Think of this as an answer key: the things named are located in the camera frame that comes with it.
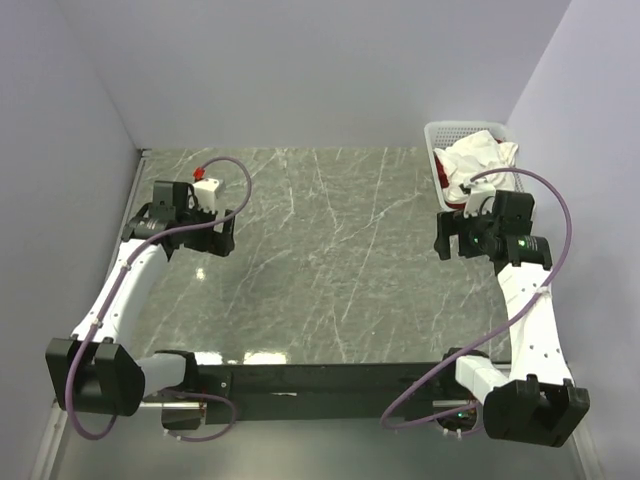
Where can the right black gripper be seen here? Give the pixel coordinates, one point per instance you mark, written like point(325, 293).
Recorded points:
point(449, 223)

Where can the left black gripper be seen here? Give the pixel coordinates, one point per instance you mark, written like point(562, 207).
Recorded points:
point(219, 243)

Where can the white t shirt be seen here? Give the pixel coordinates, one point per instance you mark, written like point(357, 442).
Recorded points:
point(472, 155)

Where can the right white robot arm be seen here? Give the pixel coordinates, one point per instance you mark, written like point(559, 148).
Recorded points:
point(537, 402)

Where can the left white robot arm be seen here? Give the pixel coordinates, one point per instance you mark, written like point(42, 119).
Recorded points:
point(94, 363)

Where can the red t shirt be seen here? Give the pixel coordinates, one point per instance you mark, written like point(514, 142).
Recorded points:
point(444, 184)

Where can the white plastic basket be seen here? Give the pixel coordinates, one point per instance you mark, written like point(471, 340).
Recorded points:
point(442, 134)

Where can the black base beam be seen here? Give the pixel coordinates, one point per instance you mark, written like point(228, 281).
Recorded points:
point(291, 392)

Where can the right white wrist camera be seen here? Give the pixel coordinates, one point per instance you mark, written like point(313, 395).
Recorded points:
point(480, 198)

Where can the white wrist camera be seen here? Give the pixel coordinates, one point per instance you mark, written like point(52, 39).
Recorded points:
point(207, 191)
point(480, 198)

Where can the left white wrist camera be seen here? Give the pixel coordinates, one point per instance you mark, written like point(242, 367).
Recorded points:
point(207, 191)

